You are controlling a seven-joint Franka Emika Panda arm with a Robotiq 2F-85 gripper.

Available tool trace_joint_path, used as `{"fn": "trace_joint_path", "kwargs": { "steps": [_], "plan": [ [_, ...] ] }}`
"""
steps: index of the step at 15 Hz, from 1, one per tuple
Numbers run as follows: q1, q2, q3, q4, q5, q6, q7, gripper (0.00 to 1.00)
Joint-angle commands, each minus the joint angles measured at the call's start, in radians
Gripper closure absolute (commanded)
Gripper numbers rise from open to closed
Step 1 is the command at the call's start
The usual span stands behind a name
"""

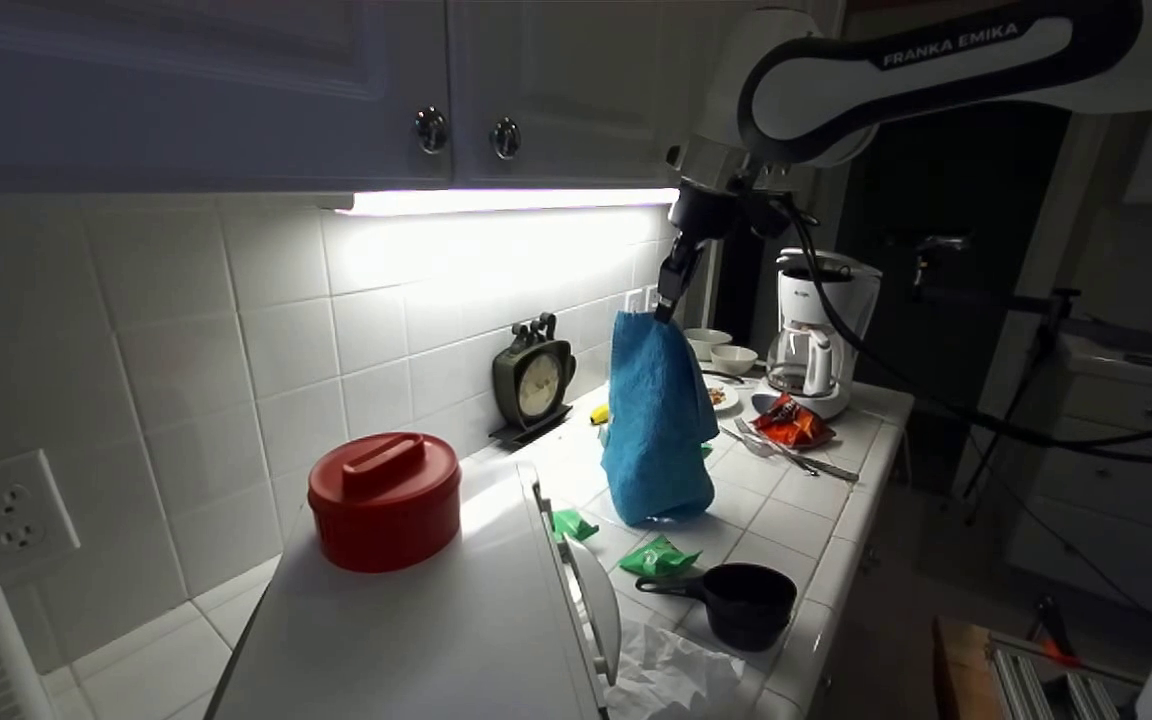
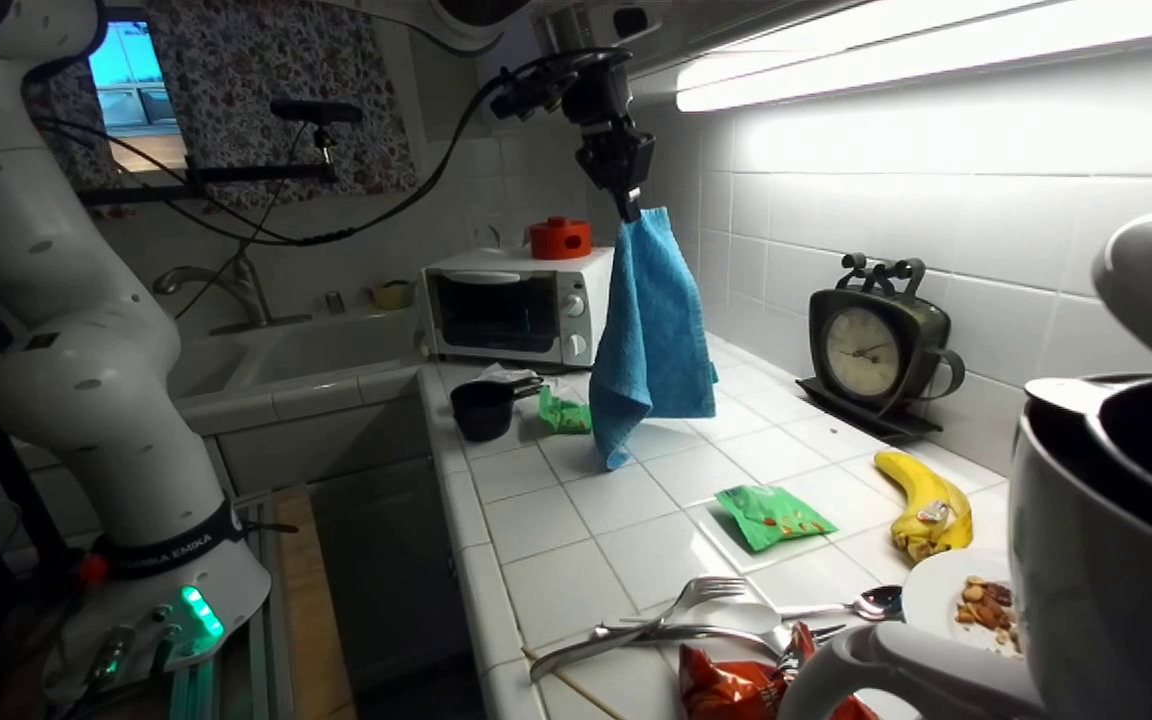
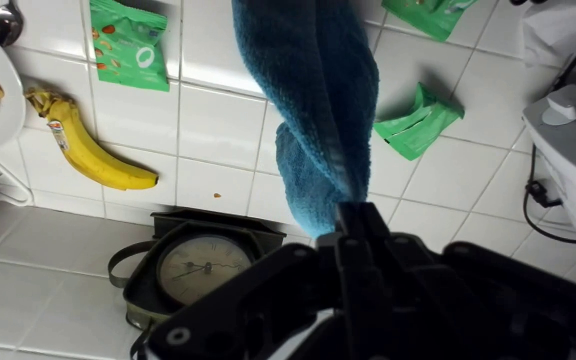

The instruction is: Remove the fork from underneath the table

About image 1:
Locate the black retro clock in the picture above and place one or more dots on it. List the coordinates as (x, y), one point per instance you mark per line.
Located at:
(531, 383)

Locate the red chip bag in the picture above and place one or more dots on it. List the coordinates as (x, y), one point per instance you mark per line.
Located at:
(793, 426)

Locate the under-cabinet light bar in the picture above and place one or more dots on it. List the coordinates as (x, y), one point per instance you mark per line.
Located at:
(474, 203)

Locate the black measuring cup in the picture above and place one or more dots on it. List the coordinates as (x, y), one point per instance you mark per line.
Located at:
(745, 603)

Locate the white upper cabinets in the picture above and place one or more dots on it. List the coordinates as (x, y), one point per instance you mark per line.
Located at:
(349, 94)

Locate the red round container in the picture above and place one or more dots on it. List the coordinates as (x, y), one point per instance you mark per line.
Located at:
(385, 503)

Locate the white coffee maker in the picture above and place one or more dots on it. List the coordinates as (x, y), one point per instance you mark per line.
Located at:
(808, 359)

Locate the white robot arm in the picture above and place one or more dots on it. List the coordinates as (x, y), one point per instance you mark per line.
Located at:
(785, 96)

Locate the white wall outlet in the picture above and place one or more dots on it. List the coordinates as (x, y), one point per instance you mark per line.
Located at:
(34, 518)

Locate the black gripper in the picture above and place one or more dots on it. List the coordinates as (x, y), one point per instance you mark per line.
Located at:
(701, 217)

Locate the silver knife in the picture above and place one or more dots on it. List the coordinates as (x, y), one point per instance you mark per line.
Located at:
(785, 453)

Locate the white plate with nuts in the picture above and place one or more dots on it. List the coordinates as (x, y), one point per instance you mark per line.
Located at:
(721, 393)

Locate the blue towel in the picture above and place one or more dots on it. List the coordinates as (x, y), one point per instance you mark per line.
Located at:
(662, 422)

